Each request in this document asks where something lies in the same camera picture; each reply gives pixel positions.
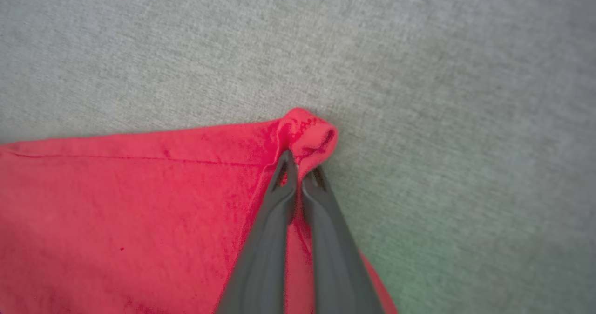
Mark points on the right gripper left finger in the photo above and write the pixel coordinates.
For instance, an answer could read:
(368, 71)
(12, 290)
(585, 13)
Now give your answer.
(265, 249)

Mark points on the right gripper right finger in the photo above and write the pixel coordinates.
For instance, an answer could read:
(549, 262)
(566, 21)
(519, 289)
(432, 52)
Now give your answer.
(335, 258)

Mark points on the red and white garment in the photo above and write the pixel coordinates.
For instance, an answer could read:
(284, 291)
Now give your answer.
(116, 211)

